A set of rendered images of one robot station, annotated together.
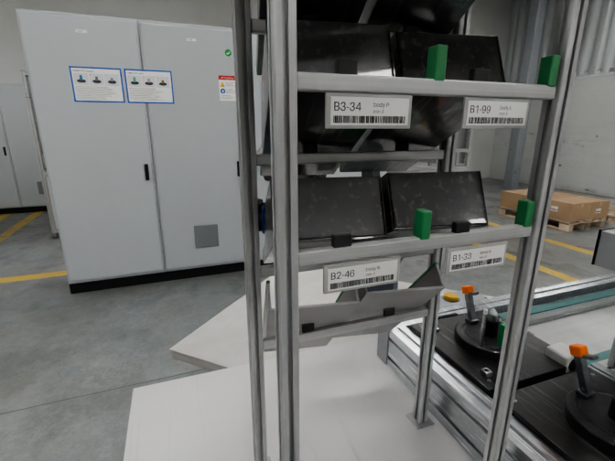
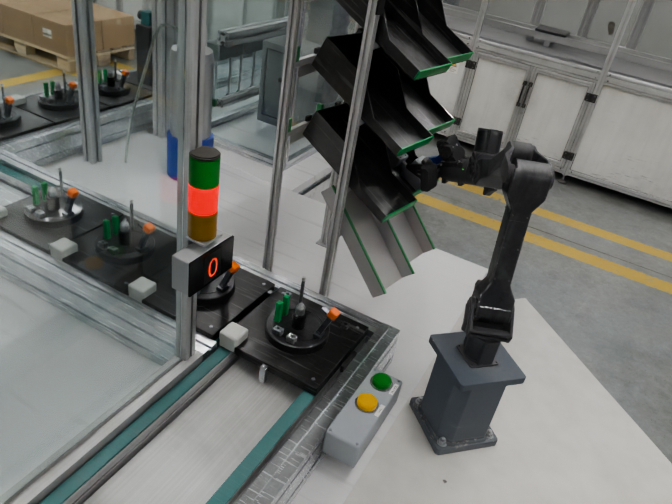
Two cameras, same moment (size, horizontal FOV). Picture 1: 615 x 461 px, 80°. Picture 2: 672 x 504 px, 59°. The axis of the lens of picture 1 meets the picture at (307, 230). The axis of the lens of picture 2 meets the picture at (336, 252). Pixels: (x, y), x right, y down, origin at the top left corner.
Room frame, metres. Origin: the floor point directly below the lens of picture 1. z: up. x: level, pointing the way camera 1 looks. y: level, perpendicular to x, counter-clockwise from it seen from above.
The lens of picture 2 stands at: (1.43, -1.10, 1.82)
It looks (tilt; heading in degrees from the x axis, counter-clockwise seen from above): 32 degrees down; 133
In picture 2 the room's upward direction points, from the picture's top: 10 degrees clockwise
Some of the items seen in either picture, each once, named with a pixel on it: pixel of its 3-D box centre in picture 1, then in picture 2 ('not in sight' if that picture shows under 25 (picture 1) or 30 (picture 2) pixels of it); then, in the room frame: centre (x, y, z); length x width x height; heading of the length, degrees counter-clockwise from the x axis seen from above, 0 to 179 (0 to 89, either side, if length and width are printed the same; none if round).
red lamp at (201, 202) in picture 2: not in sight; (203, 196); (0.66, -0.62, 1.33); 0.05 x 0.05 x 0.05
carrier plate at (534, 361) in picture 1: (487, 345); (296, 335); (0.71, -0.40, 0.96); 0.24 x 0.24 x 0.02; 20
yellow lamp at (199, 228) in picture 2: not in sight; (202, 222); (0.66, -0.62, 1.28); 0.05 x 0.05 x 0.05
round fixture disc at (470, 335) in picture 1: (489, 337); (297, 329); (0.71, -0.40, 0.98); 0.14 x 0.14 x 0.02
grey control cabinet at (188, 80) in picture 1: (190, 159); not in sight; (3.56, 1.12, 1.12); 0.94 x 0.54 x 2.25; 111
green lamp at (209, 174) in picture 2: not in sight; (204, 169); (0.66, -0.62, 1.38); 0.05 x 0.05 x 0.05
